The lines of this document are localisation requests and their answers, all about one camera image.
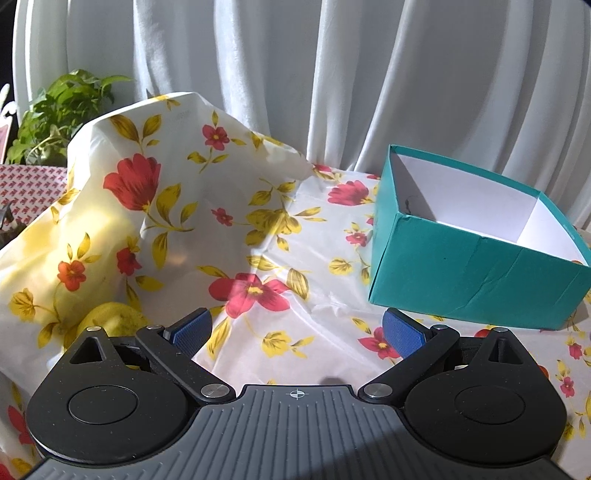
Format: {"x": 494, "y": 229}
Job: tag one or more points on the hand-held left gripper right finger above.
{"x": 404, "y": 332}

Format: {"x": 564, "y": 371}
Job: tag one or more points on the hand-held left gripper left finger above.
{"x": 191, "y": 330}

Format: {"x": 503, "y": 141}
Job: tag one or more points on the yellow green guava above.
{"x": 115, "y": 316}

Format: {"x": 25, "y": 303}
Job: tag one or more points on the teal cardboard box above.
{"x": 461, "y": 277}

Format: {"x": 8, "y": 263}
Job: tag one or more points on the floral plastic tablecloth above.
{"x": 231, "y": 207}

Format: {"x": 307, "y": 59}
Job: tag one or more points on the red patterned cloth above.
{"x": 27, "y": 184}

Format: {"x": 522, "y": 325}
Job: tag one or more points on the green leafy plant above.
{"x": 60, "y": 110}

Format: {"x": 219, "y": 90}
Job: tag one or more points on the white curtain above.
{"x": 323, "y": 69}

